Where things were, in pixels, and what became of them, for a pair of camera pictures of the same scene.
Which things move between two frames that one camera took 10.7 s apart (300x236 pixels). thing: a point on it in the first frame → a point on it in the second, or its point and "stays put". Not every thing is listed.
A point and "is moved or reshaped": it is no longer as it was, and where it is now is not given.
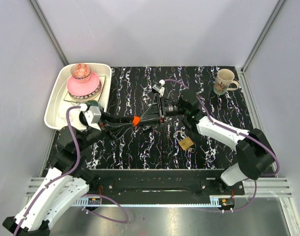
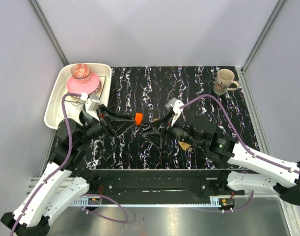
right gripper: (154, 115) → (154, 136)
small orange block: (136, 120) is moved or reshaped
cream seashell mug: (224, 78) stays put
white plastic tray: (55, 114) stays put
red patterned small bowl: (81, 72) stays put
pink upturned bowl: (82, 87) stays put
